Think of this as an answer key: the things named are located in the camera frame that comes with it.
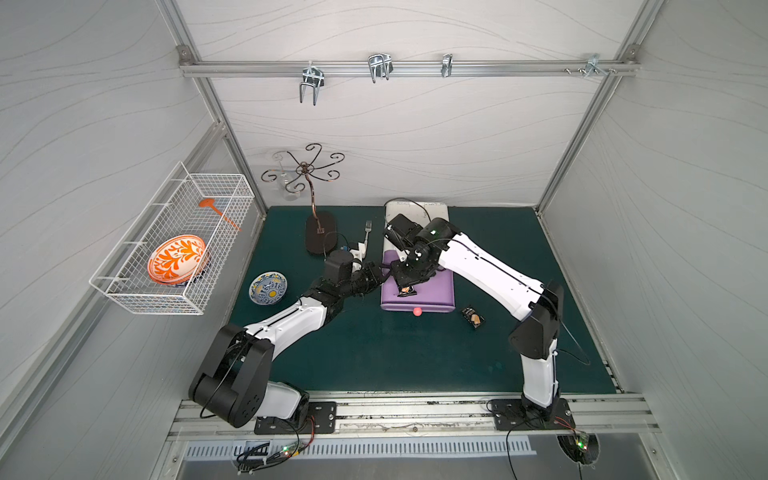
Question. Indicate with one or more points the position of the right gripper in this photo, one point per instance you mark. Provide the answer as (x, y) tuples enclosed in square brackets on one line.
[(407, 275)]

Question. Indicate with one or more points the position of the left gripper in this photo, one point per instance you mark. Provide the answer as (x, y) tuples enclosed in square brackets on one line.
[(369, 275)]

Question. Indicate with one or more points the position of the purple drawer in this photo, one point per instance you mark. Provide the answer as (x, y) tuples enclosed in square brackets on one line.
[(434, 296)]

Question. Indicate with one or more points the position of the black cookie packet two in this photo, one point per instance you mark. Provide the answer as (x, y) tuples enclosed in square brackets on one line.
[(472, 317)]

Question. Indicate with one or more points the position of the black cookie packet one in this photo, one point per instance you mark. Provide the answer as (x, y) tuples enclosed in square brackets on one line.
[(407, 291)]

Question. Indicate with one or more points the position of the white drawer cabinet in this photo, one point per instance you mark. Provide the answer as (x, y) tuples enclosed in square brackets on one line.
[(420, 213)]

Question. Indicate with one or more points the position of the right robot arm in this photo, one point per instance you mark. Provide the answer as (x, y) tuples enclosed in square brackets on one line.
[(537, 307)]

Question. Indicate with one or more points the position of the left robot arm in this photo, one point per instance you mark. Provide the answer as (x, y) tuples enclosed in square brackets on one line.
[(233, 382)]

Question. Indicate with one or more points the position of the silver fork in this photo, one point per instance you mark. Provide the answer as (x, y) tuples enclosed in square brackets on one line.
[(365, 237)]

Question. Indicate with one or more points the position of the black metal mug tree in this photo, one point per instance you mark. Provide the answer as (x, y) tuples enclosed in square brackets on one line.
[(297, 176)]

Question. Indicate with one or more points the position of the blue yellow patterned bowl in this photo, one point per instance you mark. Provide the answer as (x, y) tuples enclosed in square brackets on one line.
[(268, 288)]

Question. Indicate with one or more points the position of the orange spatula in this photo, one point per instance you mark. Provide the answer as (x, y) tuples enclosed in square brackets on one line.
[(210, 203)]

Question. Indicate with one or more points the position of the orange patterned plate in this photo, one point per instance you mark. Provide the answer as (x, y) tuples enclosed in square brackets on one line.
[(178, 260)]

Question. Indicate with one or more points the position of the left wiring bundle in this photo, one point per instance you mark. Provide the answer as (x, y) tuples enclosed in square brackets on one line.
[(264, 456)]

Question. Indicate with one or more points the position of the metal hook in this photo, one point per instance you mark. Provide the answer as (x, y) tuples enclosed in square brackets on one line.
[(380, 66), (592, 67), (446, 65), (312, 80)]

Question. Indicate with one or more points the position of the white vent grille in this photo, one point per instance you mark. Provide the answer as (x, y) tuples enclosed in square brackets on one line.
[(368, 448)]

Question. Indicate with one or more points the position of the right round controller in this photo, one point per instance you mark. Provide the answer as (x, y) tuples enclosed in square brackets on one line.
[(583, 449)]

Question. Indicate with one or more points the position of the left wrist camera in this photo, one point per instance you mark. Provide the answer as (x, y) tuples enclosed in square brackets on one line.
[(357, 264)]

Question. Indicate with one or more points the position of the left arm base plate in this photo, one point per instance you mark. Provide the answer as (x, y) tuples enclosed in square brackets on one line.
[(313, 417)]

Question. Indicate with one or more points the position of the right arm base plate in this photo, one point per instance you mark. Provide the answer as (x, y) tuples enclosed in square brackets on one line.
[(517, 414)]

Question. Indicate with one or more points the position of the white wire basket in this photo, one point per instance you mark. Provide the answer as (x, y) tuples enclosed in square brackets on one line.
[(123, 277)]

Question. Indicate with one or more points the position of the aluminium top rail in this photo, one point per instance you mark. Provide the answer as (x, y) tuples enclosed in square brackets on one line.
[(402, 68)]

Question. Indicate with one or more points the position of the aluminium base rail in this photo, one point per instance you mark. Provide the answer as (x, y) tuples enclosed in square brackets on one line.
[(391, 413)]

